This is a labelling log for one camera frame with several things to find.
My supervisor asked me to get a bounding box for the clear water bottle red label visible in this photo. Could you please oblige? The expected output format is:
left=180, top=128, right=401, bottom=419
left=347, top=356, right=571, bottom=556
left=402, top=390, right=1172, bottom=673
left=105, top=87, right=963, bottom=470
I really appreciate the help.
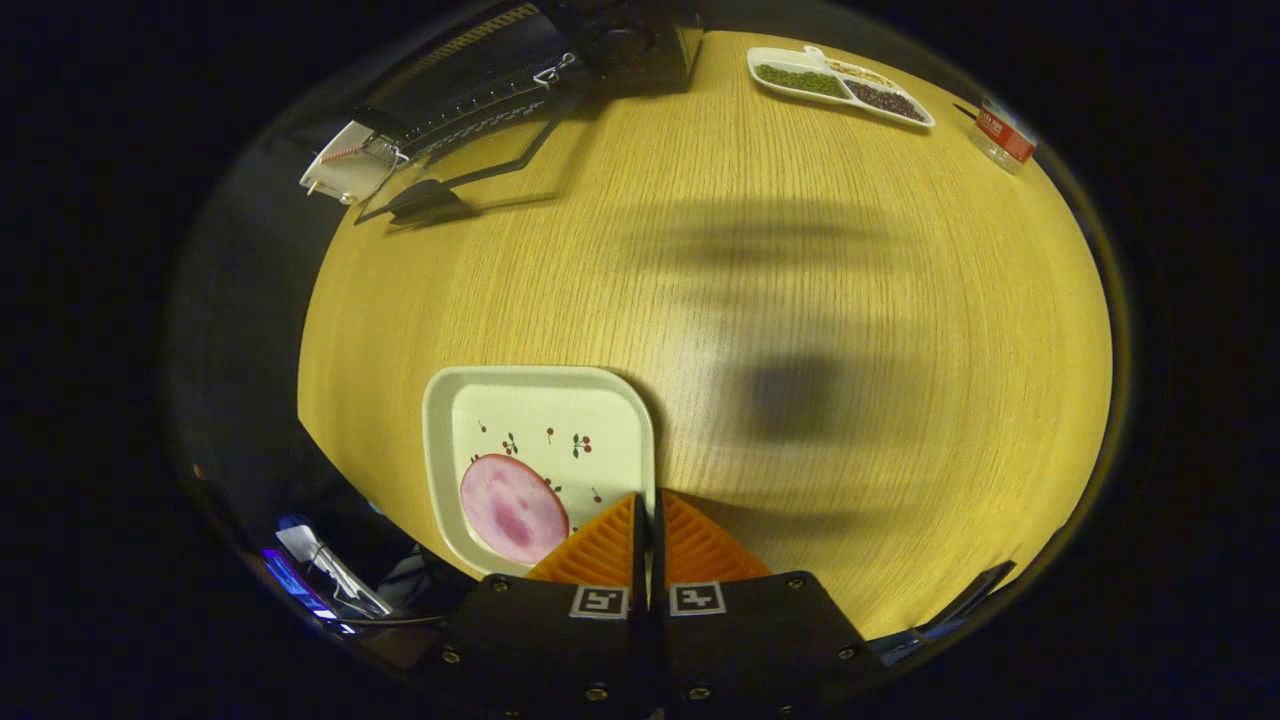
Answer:
left=967, top=96, right=1040, bottom=177

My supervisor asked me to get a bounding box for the dark flat object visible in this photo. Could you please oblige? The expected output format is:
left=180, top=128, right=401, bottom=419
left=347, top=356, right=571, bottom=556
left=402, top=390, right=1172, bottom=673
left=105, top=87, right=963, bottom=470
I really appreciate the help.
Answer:
left=868, top=559, right=1018, bottom=663

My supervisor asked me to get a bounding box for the white toaster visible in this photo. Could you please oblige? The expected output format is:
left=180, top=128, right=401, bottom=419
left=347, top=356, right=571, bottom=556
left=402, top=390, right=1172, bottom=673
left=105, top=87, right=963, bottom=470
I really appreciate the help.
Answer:
left=298, top=118, right=401, bottom=207

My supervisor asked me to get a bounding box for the pink ham slice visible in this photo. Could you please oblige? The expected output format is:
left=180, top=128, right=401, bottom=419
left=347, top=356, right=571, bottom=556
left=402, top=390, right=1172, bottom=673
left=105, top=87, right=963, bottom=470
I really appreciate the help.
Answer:
left=459, top=453, right=572, bottom=567

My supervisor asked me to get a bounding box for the black electric oven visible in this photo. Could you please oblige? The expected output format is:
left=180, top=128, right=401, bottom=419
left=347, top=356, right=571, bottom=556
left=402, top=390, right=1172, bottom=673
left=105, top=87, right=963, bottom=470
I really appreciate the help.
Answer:
left=352, top=0, right=706, bottom=227

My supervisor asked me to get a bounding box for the blue lit device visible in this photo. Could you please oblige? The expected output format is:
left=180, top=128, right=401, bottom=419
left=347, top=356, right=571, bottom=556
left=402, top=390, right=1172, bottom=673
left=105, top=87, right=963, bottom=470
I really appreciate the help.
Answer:
left=260, top=546, right=351, bottom=636

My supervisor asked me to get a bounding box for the white flat object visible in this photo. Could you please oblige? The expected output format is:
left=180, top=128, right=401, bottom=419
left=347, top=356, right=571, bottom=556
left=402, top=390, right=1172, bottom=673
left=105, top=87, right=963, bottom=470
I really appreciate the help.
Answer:
left=274, top=523, right=393, bottom=618

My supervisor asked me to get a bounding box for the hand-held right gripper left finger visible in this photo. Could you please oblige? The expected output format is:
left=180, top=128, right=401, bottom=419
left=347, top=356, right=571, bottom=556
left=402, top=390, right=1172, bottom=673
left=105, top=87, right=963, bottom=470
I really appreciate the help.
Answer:
left=440, top=492, right=651, bottom=720

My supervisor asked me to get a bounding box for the cream square cherry-print plate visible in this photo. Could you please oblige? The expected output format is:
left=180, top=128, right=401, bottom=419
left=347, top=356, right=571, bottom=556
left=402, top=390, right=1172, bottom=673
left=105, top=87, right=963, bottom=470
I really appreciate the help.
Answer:
left=421, top=365, right=659, bottom=583

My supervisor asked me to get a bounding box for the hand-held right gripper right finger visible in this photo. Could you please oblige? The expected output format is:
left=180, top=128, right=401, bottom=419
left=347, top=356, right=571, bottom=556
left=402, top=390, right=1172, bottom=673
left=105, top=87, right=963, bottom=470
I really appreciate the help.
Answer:
left=650, top=488, right=893, bottom=720

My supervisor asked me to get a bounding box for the white divided dish of beans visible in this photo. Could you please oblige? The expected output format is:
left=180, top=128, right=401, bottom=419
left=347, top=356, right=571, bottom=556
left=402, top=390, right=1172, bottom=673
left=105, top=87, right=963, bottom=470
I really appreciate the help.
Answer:
left=746, top=44, right=937, bottom=130

